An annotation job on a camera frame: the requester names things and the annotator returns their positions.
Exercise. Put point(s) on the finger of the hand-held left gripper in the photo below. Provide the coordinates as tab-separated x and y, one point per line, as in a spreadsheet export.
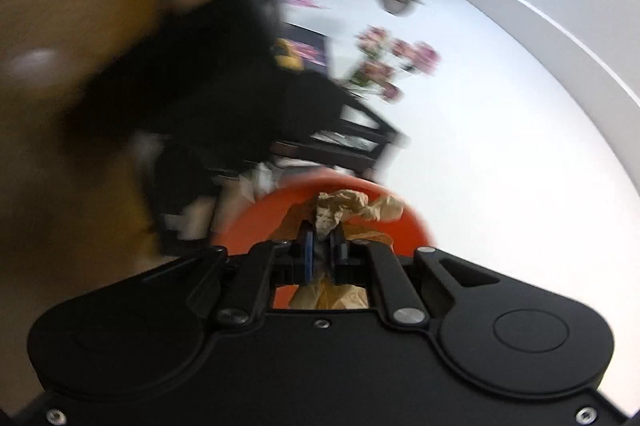
187	191

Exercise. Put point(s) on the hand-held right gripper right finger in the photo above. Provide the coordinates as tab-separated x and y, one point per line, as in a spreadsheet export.
341	256

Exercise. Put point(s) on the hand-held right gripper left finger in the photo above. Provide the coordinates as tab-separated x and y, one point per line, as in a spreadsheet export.
306	256

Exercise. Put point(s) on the brown paper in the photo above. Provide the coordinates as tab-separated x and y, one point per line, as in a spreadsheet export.
345	204

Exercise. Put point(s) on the orange bowl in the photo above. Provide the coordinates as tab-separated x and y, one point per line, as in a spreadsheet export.
250	226

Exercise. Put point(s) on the black rack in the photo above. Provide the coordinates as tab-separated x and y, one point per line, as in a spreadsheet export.
352	151

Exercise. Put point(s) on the dark printed box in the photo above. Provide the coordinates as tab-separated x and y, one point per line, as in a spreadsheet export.
305	51

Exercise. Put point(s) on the pink packet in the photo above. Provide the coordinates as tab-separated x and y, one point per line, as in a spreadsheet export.
302	1

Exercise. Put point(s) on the pink flower bouquet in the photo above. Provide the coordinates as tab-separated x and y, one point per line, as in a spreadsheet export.
387	58

